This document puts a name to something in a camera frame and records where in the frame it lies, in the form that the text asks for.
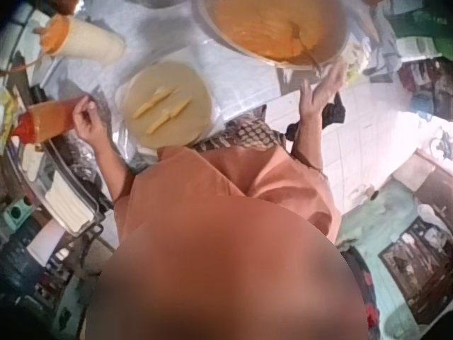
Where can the black cloth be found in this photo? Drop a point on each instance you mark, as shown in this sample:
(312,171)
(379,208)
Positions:
(334,113)

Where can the dark patterned rug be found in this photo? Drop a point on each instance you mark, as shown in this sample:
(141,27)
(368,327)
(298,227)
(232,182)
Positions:
(417,269)

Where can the person's right hand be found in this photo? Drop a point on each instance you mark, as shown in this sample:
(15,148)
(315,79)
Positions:
(315,106)

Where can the red sauce bottle red cap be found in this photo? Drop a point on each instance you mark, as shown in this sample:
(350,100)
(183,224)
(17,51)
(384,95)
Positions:
(49,118)

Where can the blue plastic basket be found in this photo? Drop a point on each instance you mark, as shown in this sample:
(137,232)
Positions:
(421,106)

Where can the white sauce bottle orange cap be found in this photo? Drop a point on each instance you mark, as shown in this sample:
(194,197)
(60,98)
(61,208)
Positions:
(88,39)

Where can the clear plastic table cover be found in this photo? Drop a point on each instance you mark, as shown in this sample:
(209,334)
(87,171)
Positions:
(230,81)

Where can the round pale tortilla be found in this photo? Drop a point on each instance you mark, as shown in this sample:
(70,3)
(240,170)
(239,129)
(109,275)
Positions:
(184,85)

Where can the person's left hand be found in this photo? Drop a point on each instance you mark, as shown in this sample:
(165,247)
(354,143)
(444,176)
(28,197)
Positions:
(88,124)

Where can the checked cloth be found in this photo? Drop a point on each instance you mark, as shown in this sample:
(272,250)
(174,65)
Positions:
(384,39)

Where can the large metal bowl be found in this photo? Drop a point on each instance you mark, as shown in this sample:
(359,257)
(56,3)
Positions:
(336,46)

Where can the green plastic basin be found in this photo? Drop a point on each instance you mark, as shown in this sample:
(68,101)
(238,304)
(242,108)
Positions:
(417,21)

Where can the orange chicken curry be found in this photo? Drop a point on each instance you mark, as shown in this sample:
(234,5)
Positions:
(255,25)

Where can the metal spoon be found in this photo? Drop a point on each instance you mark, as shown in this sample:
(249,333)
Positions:
(309,53)

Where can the small portion of crinkle fries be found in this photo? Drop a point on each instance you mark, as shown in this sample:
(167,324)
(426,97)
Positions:
(159,108)

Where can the yellow snack packet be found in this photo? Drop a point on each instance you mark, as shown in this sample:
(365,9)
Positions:
(7,113)

